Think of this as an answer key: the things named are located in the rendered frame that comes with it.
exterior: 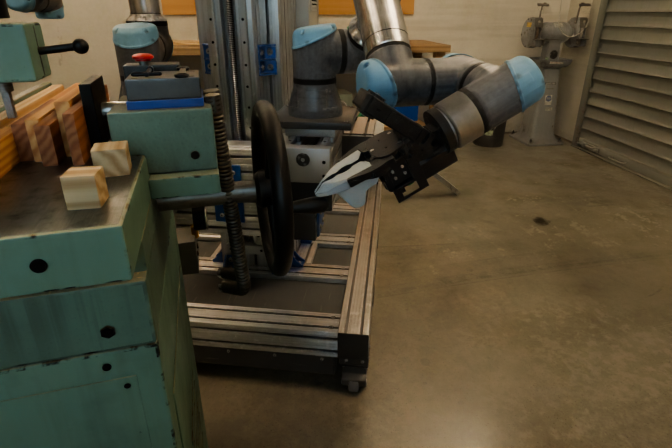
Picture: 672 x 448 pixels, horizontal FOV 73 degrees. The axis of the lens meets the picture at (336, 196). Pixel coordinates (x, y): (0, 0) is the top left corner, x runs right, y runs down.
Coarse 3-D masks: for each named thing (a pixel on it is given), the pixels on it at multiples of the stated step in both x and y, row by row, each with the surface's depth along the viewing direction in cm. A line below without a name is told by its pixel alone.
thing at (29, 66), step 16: (0, 32) 55; (16, 32) 55; (32, 32) 58; (0, 48) 55; (16, 48) 56; (32, 48) 57; (0, 64) 56; (16, 64) 56; (32, 64) 57; (48, 64) 62; (0, 80) 56; (16, 80) 57; (32, 80) 57
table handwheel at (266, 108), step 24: (264, 120) 65; (264, 144) 84; (264, 168) 86; (288, 168) 63; (240, 192) 72; (264, 192) 72; (288, 192) 62; (264, 216) 86; (288, 216) 62; (264, 240) 83; (288, 240) 64; (288, 264) 68
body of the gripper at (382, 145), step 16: (432, 112) 65; (432, 128) 66; (448, 128) 64; (368, 144) 67; (384, 144) 65; (400, 144) 63; (416, 144) 65; (432, 144) 68; (448, 144) 65; (400, 160) 63; (416, 160) 64; (432, 160) 67; (448, 160) 68; (384, 176) 65; (400, 176) 66; (416, 176) 65; (400, 192) 66; (416, 192) 67
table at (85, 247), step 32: (64, 160) 60; (0, 192) 50; (32, 192) 50; (128, 192) 50; (160, 192) 63; (192, 192) 64; (0, 224) 42; (32, 224) 42; (64, 224) 42; (96, 224) 42; (128, 224) 45; (0, 256) 40; (32, 256) 41; (64, 256) 42; (96, 256) 42; (128, 256) 43; (0, 288) 41; (32, 288) 42; (64, 288) 43
